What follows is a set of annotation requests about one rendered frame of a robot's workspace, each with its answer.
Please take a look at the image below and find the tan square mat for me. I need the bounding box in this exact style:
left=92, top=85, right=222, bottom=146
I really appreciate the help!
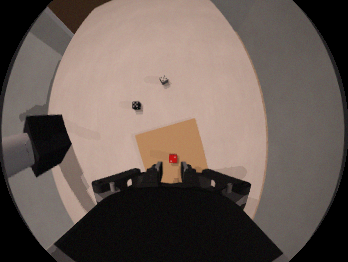
left=135, top=118, right=208, bottom=183

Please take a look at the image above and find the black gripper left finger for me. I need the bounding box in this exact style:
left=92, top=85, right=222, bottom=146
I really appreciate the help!
left=91, top=161, right=163, bottom=204

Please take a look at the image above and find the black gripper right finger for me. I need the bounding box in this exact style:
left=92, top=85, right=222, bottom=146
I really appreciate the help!
left=181, top=161, right=251, bottom=210

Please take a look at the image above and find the red die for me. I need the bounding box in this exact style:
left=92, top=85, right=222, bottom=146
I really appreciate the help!
left=169, top=154, right=177, bottom=163

